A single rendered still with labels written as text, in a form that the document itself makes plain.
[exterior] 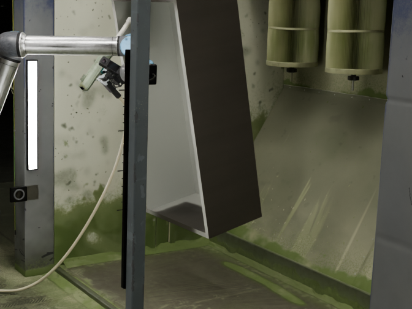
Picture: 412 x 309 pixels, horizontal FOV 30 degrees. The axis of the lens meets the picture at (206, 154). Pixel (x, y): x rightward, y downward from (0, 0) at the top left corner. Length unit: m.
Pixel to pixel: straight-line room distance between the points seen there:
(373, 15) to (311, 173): 1.04
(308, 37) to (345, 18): 0.51
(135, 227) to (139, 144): 0.28
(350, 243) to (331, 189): 0.42
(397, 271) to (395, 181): 0.25
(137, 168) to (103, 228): 2.26
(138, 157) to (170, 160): 1.78
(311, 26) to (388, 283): 2.90
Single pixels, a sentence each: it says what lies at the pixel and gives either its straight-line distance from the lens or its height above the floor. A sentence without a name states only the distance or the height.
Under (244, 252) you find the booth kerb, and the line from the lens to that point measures 4.91.
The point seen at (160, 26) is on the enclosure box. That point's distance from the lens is 4.23.
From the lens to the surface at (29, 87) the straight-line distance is 4.44.
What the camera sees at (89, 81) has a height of 1.22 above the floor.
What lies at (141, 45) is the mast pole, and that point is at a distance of 2.54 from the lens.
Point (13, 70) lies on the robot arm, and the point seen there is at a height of 1.27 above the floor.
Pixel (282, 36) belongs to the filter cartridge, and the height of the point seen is 1.44.
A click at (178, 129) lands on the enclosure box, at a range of 4.35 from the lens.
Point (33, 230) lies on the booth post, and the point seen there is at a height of 0.28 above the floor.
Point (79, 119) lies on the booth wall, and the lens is 4.61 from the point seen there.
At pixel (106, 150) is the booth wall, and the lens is 4.72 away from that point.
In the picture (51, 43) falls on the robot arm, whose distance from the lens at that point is 3.52.
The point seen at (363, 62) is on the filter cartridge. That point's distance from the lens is 4.43.
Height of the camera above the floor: 1.56
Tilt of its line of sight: 10 degrees down
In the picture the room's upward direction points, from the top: 2 degrees clockwise
